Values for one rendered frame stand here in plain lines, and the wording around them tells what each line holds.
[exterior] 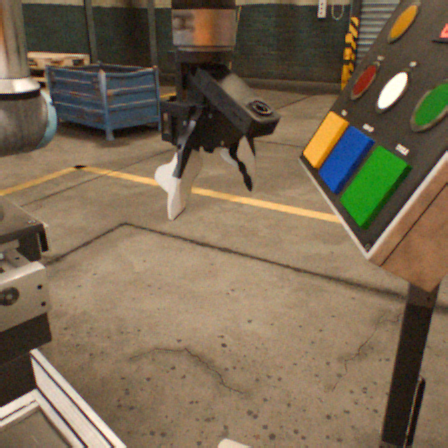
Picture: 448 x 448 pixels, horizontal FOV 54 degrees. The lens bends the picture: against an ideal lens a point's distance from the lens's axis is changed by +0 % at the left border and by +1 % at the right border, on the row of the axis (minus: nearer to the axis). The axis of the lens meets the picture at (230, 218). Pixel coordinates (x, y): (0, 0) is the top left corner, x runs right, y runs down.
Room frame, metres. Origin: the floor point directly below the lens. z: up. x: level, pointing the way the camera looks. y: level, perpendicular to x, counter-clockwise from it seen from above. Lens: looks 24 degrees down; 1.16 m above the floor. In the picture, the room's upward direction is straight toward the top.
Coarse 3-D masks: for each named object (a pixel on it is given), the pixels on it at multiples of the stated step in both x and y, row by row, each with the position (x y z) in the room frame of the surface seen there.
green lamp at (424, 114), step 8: (440, 88) 0.44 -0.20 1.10; (432, 96) 0.44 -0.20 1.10; (440, 96) 0.43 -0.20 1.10; (424, 104) 0.45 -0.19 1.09; (432, 104) 0.43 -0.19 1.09; (440, 104) 0.42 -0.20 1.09; (416, 112) 0.45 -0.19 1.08; (424, 112) 0.44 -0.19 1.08; (432, 112) 0.42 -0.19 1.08; (440, 112) 0.41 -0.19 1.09; (416, 120) 0.44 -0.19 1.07; (424, 120) 0.43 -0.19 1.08
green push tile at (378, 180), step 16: (368, 160) 0.47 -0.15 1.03; (384, 160) 0.44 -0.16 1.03; (400, 160) 0.41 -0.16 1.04; (368, 176) 0.44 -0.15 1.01; (384, 176) 0.42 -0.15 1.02; (400, 176) 0.40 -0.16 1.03; (352, 192) 0.45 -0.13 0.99; (368, 192) 0.42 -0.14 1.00; (384, 192) 0.40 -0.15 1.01; (352, 208) 0.43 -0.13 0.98; (368, 208) 0.40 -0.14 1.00; (368, 224) 0.39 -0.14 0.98
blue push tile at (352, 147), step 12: (348, 132) 0.56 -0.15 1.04; (360, 132) 0.53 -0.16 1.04; (348, 144) 0.54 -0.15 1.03; (360, 144) 0.51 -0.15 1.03; (372, 144) 0.50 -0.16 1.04; (336, 156) 0.55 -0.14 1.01; (348, 156) 0.52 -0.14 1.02; (360, 156) 0.50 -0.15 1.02; (324, 168) 0.56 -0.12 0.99; (336, 168) 0.52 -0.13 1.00; (348, 168) 0.50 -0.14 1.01; (324, 180) 0.54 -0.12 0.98; (336, 180) 0.50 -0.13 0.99; (336, 192) 0.49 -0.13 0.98
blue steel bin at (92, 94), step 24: (48, 72) 5.44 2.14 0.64; (72, 72) 5.11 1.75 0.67; (96, 72) 5.95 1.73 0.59; (120, 72) 5.75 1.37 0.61; (144, 72) 5.16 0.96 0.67; (72, 96) 5.14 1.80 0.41; (96, 96) 4.85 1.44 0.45; (120, 96) 4.91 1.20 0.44; (144, 96) 5.15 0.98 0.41; (72, 120) 5.21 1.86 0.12; (96, 120) 4.91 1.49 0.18; (120, 120) 4.88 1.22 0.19; (144, 120) 5.10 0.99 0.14
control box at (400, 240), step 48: (432, 0) 0.60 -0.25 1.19; (384, 48) 0.65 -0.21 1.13; (432, 48) 0.52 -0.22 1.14; (336, 144) 0.59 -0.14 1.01; (384, 144) 0.47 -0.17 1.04; (432, 144) 0.39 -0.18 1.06; (432, 192) 0.36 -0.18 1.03; (384, 240) 0.36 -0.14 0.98; (432, 240) 0.36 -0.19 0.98; (432, 288) 0.37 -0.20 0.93
